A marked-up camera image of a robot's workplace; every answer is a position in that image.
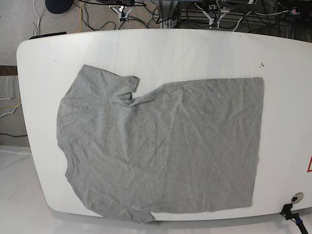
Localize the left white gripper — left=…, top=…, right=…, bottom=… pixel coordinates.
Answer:
left=197, top=4, right=234, bottom=27

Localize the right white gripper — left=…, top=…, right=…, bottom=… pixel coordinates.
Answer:
left=109, top=5, right=134, bottom=23

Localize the grey t-shirt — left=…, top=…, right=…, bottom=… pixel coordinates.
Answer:
left=57, top=65, right=264, bottom=223

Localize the black flat bar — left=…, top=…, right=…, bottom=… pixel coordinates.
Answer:
left=29, top=32, right=67, bottom=40

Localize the black round base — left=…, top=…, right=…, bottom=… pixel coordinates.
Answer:
left=45, top=0, right=74, bottom=14

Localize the silver table grommet right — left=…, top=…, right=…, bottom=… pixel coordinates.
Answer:
left=291, top=192, right=304, bottom=204

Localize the aluminium frame rail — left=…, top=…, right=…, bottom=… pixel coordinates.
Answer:
left=157, top=8, right=244, bottom=27

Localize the yellow floor cable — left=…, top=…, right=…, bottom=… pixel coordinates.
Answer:
left=77, top=1, right=85, bottom=34

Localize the black clamp with cable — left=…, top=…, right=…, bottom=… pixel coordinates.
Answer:
left=280, top=204, right=308, bottom=234

